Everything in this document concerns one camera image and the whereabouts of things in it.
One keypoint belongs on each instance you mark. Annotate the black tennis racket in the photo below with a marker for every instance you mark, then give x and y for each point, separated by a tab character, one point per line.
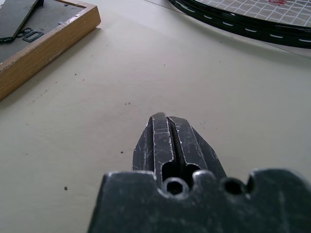
245	21

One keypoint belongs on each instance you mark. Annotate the wooden picture frame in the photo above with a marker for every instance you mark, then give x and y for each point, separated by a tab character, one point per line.
46	46

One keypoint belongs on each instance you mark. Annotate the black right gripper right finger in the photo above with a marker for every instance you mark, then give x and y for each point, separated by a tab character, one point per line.
194	148

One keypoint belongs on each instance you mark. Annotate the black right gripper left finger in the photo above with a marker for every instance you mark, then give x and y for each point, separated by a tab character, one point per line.
155	145

